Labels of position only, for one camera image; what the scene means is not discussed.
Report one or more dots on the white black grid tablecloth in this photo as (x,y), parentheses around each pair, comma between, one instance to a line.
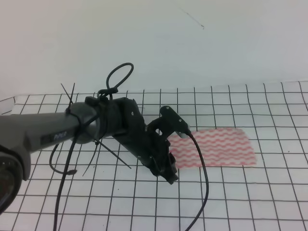
(112,191)

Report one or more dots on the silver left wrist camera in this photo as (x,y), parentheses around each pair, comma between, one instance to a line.
(168,123)

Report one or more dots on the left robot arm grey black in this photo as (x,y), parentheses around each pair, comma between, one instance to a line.
(93,119)

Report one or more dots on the pink wavy striped towel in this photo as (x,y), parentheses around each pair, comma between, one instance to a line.
(219,147)

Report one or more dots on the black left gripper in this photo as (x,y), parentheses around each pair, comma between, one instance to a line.
(150,149)

